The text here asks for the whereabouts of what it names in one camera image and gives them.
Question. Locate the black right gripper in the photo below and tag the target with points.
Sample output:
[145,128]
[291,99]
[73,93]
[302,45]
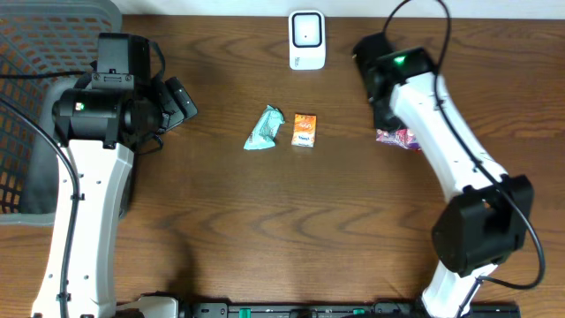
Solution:
[381,117]

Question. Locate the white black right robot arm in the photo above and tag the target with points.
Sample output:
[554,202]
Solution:
[484,220]

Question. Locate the green snack packet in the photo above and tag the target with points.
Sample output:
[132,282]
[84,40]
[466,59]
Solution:
[264,133]

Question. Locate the white barcode scanner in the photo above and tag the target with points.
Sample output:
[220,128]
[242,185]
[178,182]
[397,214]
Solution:
[307,40]

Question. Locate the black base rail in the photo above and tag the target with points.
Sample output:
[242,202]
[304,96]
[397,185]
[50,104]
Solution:
[353,310]

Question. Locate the grey plastic mesh basket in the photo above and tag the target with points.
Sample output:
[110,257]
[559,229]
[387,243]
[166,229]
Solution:
[45,46]

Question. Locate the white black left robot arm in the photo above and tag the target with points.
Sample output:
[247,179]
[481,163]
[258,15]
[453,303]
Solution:
[101,125]

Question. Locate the red purple tissue pack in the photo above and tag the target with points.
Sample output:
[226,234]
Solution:
[403,138]

